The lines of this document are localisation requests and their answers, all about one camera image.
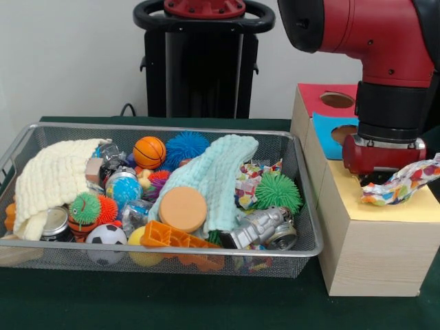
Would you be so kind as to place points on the wooden box with three holes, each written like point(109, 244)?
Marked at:
point(371, 254)

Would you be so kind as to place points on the clear mesh bin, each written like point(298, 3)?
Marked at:
point(299, 264)

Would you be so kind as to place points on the silver robot toy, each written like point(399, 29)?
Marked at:
point(258, 223)

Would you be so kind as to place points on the blue spiky ball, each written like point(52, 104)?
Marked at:
point(185, 148)

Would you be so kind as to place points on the green spiky ball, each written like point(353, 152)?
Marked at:
point(276, 192)

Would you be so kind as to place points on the tan toy burger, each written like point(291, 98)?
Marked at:
point(182, 209)

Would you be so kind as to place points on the multicolour spotted cloth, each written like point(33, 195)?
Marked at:
point(395, 192)

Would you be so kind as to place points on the cream white cloth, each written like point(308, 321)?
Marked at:
point(48, 175)

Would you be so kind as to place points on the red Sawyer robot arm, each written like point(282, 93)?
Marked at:
point(378, 38)

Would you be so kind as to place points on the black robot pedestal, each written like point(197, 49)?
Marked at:
point(203, 68)

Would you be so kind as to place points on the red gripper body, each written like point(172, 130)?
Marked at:
point(378, 156)

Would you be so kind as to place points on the dark green table cloth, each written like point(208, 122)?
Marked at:
point(172, 302)

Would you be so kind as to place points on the orange plastic block toy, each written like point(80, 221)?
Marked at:
point(165, 237)

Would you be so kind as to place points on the light blue cloth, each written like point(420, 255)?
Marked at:
point(206, 172)

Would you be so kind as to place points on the small orange basketball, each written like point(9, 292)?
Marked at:
point(149, 153)

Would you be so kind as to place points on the blue globe ball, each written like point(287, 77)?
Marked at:
point(125, 190)

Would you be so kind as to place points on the small soccer ball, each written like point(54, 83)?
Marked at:
point(104, 235)

